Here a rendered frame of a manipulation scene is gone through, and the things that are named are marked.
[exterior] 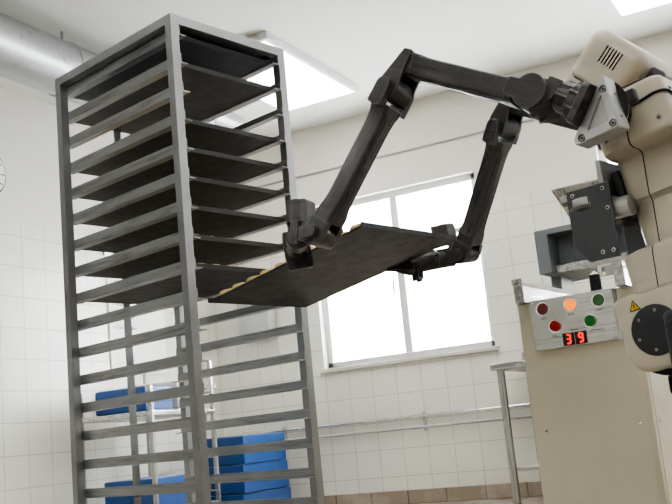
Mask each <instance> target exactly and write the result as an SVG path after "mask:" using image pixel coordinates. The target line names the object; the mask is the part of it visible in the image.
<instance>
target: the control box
mask: <svg viewBox="0 0 672 504"><path fill-rule="evenodd" d="M596 294H601V295H602V296H603V297H604V303H603V304H602V305H600V306H596V305H595V304H594V303H593V297H594V296H595V295H596ZM567 299H573V300H574V301H575V303H576V306H575V308H574V309H573V310H567V309H566V308H565V306H564V303H565V301H566V300H567ZM616 302H617V295H616V289H614V288H608V289H602V290H596V291H590V292H584V293H578V294H572V295H566V296H560V297H555V298H549V299H543V300H537V301H531V302H529V308H530V316H531V323H532V331H533V338H534V345H535V351H546V350H553V349H560V348H567V347H575V346H582V345H589V344H596V343H604V342H611V341H618V340H623V336H622V333H621V329H620V326H619V323H618V319H617V316H616V313H615V309H614V306H615V303H616ZM541 303H544V304H546V305H547V307H548V311H547V313H546V314H544V315H541V314H539V313H538V311H537V307H538V305H539V304H541ZM588 315H592V316H594V317H595V319H596V323H595V325H593V326H587V325H586V324H585V322H584V319H585V317H586V316H588ZM552 321H558V322H559V323H560V325H561V327H560V329H559V330H558V331H556V332H554V331H552V330H551V329H550V327H549V325H550V323H551V322H552ZM578 332H582V333H583V335H584V336H583V337H584V341H583V342H581V343H580V341H582V338H580V341H579V340H578V338H579V337H578ZM566 334H570V335H571V338H570V339H571V340H572V342H571V344H567V343H566V340H567V339H566V337H565V336H566Z"/></svg>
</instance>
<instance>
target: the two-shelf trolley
mask: <svg viewBox="0 0 672 504"><path fill-rule="evenodd" d="M143 384H148V373H145V374H143ZM214 388H216V385H213V378H212V377H208V386H204V389H205V390H206V389H208V391H209V392H212V393H209V395H210V394H214V392H213V389H214ZM209 406H210V409H205V415H207V414H210V420H211V421H215V406H214V403H210V404H209ZM180 417H181V410H154V403H153V402H151V403H148V411H141V412H137V422H139V421H145V423H148V422H155V420H163V419H171V418H180ZM82 420H83V431H84V423H111V422H129V413H124V414H115V415H107V416H98V417H90V418H84V416H83V413H82ZM211 434H212V448H214V447H217V434H216V429H214V430H211ZM146 440H147V453H156V437H155V432H153V433H146ZM213 462H214V474H219V462H218V456H216V458H213ZM148 475H149V477H150V476H152V484H158V471H157V463H151V464H148ZM215 489H218V491H216V500H215V501H211V502H216V501H222V500H221V490H220V484H215ZM153 502H154V504H159V494H157V495H153Z"/></svg>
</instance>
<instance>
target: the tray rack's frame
mask: <svg viewBox="0 0 672 504"><path fill-rule="evenodd" d="M177 16H178V25H179V30H180V34H183V35H186V36H187V37H190V38H193V39H197V40H200V41H203V42H207V43H210V44H213V45H216V46H220V47H223V48H226V49H230V50H233V51H236V52H239V53H243V54H246V55H249V56H252V57H256V58H259V59H262V60H266V61H269V60H271V59H272V58H273V57H276V56H278V51H277V47H275V46H271V45H268V44H265V43H262V42H259V41H256V40H253V39H250V38H247V37H244V36H241V35H237V34H234V33H231V32H228V31H225V30H222V29H219V28H216V27H213V26H210V25H206V24H203V23H200V22H197V21H194V20H191V19H188V18H185V17H182V16H179V15H177ZM163 33H165V24H164V16H163V17H161V18H160V19H158V20H156V21H155V22H153V23H151V24H149V25H148V26H146V27H144V28H143V29H141V30H139V31H137V32H136V33H134V34H132V35H131V36H129V37H127V38H125V39H124V40H122V41H120V42H119V43H117V44H115V45H113V46H112V47H110V48H108V49H106V50H105V51H103V52H101V53H100V54H98V55H96V56H94V57H93V58H91V59H89V60H88V61H86V62H84V63H82V64H81V65H79V66H77V67H76V68H74V69H72V70H70V71H69V72H67V73H65V74H64V75H62V76H60V77H58V78H57V79H55V90H56V113H57V137H58V160H59V183H60V207H61V230H62V253H63V277H64V300H65V323H66V347H67V370H68V393H69V417H70V440H71V463H72V487H73V504H86V486H85V464H84V442H83V420H82V398H81V376H80V354H79V332H78V310H77V288H76V266H75V244H74V222H73V200H72V178H71V156H70V134H69V112H68V90H67V87H69V86H71V85H73V84H75V83H76V82H78V81H80V80H82V79H83V78H85V77H87V76H89V75H91V74H92V73H94V72H96V71H98V70H99V69H101V68H103V67H105V66H107V65H108V64H110V63H112V62H114V61H115V60H117V59H119V58H121V57H123V56H124V55H126V54H128V53H130V52H131V51H133V50H135V49H137V48H139V47H140V46H142V45H144V44H146V43H147V42H149V41H151V40H153V39H154V38H156V37H158V36H160V35H162V34H163ZM174 317H175V324H178V323H182V322H184V310H183V306H180V307H176V308H174ZM124 332H125V337H126V336H130V335H132V322H131V318H129V319H125V320H124ZM184 347H186V340H185V335H182V336H177V337H176V348H177V349H179V348H184ZM125 351H126V366H128V365H133V364H134V358H133V347H129V348H125ZM127 387H128V395H133V394H135V376H129V377H127ZM129 424H130V425H134V424H137V412H136V405H132V406H129ZM182 440H183V450H186V449H193V446H192V432H190V433H182ZM130 442H131V455H137V454H139V447H138V434H137V435H130ZM184 471H185V477H186V476H194V461H193V460H184ZM132 479H133V485H141V483H140V465H132Z"/></svg>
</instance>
